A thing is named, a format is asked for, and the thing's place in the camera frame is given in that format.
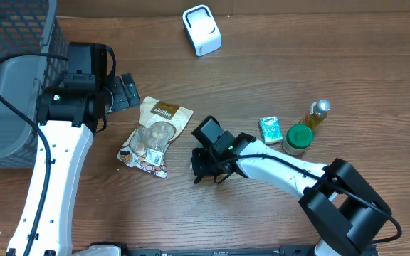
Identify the grey plastic shopping basket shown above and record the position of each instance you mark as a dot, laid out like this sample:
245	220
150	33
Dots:
31	44

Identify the green lid seasoning jar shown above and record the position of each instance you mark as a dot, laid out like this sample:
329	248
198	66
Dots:
298	138

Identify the yellow dish soap bottle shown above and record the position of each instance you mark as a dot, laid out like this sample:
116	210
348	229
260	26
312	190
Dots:
316	114

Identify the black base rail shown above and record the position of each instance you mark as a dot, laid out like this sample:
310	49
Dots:
103	249

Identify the brown white snack bag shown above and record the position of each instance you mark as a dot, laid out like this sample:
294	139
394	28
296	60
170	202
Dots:
160	123

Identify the Kleenex pocket tissue pack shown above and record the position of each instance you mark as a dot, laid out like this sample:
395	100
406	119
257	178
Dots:
270	130

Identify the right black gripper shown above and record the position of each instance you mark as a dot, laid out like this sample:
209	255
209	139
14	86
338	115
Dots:
205	169

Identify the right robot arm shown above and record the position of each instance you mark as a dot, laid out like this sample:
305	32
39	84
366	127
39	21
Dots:
345	210

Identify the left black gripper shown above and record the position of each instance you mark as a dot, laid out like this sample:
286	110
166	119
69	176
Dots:
119	100

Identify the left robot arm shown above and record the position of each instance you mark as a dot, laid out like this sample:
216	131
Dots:
67	116

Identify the white barcode scanner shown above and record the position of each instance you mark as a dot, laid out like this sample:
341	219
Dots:
201	29

